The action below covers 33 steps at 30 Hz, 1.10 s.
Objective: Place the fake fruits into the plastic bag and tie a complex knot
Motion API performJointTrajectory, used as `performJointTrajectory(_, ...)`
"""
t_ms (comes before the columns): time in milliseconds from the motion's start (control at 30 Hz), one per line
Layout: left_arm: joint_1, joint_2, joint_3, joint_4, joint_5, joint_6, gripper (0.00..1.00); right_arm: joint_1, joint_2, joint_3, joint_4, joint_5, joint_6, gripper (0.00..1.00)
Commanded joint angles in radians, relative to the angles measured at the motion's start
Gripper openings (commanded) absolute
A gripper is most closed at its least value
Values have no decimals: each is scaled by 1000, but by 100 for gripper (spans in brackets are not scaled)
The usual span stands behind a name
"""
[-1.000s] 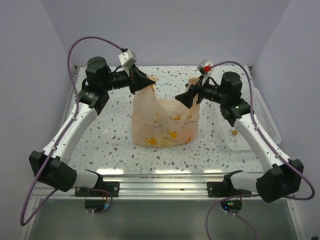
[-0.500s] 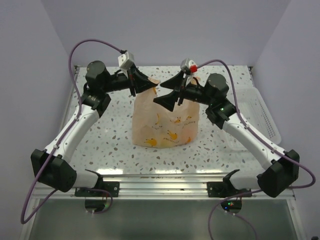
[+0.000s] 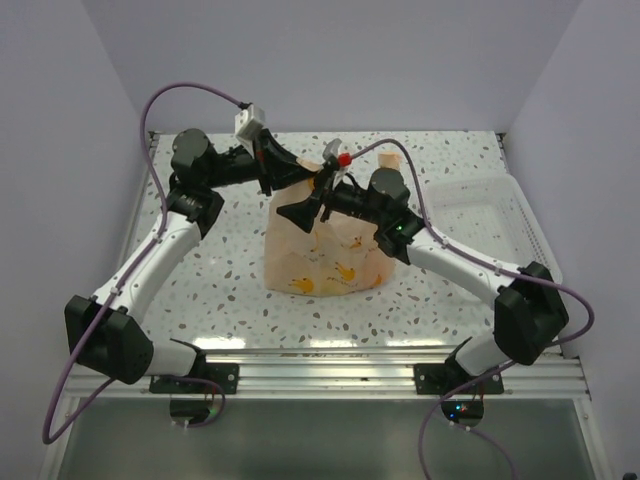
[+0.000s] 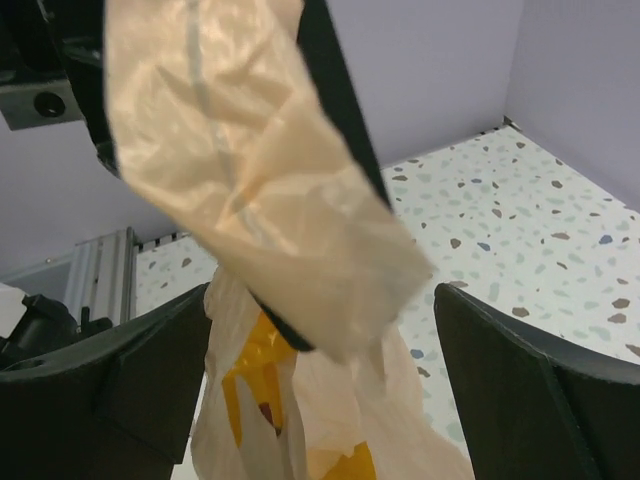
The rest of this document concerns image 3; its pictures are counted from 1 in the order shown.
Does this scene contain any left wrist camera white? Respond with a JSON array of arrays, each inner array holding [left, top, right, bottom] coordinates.
[[234, 103, 265, 148]]

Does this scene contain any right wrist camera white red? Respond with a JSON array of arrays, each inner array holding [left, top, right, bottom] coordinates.
[[322, 138, 352, 191]]

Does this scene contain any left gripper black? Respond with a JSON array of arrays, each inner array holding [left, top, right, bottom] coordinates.
[[204, 128, 317, 197]]

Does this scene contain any aluminium rail frame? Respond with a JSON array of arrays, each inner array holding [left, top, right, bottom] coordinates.
[[59, 130, 596, 480]]

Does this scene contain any orange translucent plastic bag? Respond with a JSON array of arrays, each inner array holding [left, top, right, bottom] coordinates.
[[263, 180, 396, 297]]

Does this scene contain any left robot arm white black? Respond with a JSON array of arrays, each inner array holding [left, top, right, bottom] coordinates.
[[64, 129, 318, 393]]

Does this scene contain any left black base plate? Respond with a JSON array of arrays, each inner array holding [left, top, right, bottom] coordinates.
[[149, 362, 240, 395]]

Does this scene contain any white plastic tray basket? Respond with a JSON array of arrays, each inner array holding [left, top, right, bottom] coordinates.
[[424, 174, 563, 283]]

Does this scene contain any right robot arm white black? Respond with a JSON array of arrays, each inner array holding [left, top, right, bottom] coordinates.
[[277, 168, 568, 393]]

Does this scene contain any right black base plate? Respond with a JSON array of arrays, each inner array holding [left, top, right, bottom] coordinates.
[[413, 363, 505, 396]]

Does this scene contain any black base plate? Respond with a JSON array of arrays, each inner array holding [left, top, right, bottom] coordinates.
[[413, 363, 505, 396], [149, 362, 240, 395]]

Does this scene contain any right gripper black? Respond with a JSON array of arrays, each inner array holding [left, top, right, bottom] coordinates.
[[277, 161, 387, 234]]

